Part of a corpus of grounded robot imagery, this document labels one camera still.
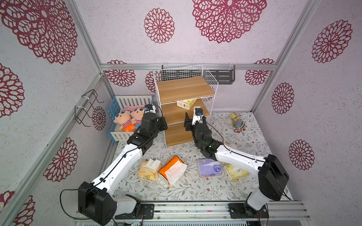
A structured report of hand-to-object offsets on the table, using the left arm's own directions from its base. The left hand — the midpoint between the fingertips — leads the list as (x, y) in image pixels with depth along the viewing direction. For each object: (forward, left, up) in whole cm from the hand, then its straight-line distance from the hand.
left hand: (165, 119), depth 78 cm
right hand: (+3, -17, +2) cm, 17 cm away
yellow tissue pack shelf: (+12, -12, 0) cm, 17 cm away
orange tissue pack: (-20, +10, -22) cm, 32 cm away
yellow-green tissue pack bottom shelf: (-23, -40, -23) cm, 51 cm away
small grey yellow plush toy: (+17, -52, -25) cm, 60 cm away
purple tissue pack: (-19, -26, -23) cm, 39 cm away
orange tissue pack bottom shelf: (-21, -4, -22) cm, 30 cm away
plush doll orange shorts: (+14, +31, -15) cm, 37 cm away
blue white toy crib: (+28, +39, -14) cm, 50 cm away
